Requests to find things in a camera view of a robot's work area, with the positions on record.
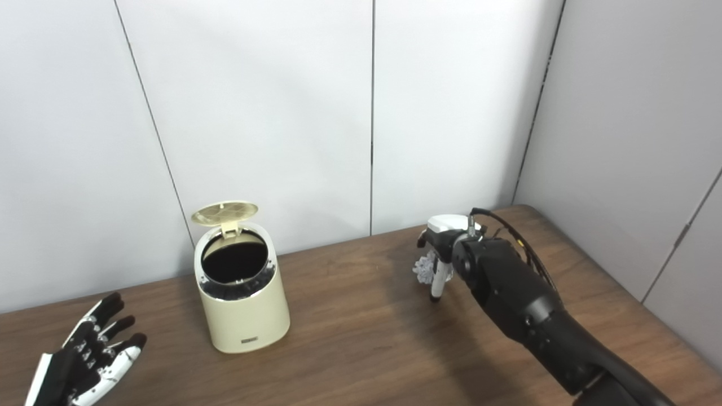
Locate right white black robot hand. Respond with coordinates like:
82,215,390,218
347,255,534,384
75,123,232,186
416,214,486,303

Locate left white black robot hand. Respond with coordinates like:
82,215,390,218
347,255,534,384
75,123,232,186
24,292,148,406

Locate white paper ball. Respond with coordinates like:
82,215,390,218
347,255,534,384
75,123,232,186
412,251,438,285

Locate cream round bin lid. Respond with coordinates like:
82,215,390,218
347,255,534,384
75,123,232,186
191,201,259,237

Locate cream-colored bin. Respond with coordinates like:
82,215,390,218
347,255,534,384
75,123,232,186
193,221,291,354

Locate black bin liner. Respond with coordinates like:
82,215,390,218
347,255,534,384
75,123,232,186
199,230,277,302

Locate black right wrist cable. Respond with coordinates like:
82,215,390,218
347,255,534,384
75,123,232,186
469,208,559,294

